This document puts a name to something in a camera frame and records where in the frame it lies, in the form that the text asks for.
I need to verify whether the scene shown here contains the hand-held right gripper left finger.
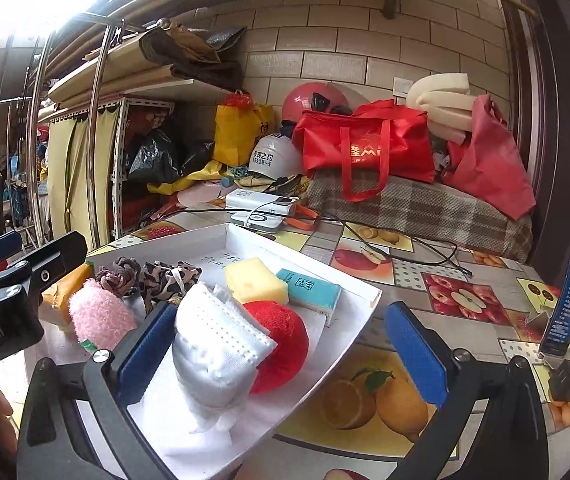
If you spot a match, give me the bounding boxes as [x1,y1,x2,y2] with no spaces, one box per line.
[17,300,180,480]

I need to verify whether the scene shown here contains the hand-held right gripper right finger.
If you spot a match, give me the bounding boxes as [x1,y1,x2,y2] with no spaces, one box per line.
[384,301,550,480]

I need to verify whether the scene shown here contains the yellow packaged sponge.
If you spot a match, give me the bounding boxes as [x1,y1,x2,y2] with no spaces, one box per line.
[39,261,94,335]

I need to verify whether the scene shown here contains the purple rope knot toy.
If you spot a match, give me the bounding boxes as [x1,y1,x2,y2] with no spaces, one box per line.
[95,256,142,301]

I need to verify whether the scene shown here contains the pink fluffy plush toy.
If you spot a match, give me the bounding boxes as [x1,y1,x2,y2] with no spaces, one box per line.
[68,278,138,356]

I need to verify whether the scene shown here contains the white face mask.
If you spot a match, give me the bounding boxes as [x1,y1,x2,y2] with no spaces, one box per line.
[172,282,278,436]

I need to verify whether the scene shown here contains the leopard print scrunchie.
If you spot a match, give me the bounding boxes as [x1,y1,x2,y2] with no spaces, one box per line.
[139,260,203,317]

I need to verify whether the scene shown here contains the white cardboard box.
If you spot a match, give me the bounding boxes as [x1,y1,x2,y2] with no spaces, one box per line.
[25,222,382,480]

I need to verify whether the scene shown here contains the teal tissue pack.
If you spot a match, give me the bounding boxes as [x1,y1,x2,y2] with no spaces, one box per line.
[275,268,343,328]

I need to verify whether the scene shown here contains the yellow and green sponge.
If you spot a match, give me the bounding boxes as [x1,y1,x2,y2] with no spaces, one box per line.
[225,257,290,306]

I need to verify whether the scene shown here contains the red plush apple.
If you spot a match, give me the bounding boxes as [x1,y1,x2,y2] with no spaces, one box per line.
[242,300,310,396]

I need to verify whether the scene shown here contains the fruit print tablecloth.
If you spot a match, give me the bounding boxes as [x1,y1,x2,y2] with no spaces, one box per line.
[85,200,570,480]

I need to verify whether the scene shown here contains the yellow curtain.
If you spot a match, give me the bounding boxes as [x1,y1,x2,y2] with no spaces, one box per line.
[47,107,120,251]

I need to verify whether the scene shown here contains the white metal shelf rack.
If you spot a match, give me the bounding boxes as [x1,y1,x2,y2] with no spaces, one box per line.
[40,97,176,246]

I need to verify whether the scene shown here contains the black plastic bag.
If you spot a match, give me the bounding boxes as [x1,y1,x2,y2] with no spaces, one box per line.
[127,127,180,184]
[180,140,216,176]

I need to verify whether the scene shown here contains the steel clothes rack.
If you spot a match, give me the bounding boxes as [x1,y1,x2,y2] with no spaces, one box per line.
[0,17,170,246]

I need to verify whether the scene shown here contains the plaid blanket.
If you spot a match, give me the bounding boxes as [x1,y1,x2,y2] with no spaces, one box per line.
[306,170,533,263]

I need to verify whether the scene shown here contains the pink round disc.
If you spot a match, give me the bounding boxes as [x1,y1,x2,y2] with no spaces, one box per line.
[177,181,223,207]

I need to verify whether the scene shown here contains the yellow plastic sheet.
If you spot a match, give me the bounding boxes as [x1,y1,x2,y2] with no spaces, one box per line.
[147,160,236,196]

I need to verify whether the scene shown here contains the smartphone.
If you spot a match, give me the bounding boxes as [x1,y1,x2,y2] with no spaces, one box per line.
[539,240,570,361]

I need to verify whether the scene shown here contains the white power bank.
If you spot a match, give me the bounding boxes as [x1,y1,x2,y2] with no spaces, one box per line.
[225,188,299,216]
[230,210,286,234]

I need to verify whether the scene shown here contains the pink-red fabric bag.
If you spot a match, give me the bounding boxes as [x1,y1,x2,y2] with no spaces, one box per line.
[440,94,537,221]

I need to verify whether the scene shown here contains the yellow shopping bag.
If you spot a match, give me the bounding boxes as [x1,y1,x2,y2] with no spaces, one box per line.
[213,91,276,167]

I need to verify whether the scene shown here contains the red tote bag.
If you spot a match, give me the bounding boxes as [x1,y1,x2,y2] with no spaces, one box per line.
[292,100,436,203]

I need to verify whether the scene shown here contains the brown cardboard sheets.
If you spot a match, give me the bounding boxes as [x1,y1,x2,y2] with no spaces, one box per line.
[47,22,248,106]

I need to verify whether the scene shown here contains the white helmet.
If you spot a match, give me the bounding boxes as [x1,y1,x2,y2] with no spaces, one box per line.
[249,132,306,181]

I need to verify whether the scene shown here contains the dark wooden door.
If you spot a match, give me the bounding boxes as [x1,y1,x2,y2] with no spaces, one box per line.
[487,0,570,301]

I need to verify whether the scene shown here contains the white foam roll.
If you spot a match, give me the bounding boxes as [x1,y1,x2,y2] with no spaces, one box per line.
[405,72,473,143]

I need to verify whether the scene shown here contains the pink helmet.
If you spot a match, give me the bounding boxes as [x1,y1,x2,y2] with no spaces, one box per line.
[282,81,370,123]

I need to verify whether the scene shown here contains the black cable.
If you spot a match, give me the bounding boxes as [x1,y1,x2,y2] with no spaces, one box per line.
[185,205,473,277]

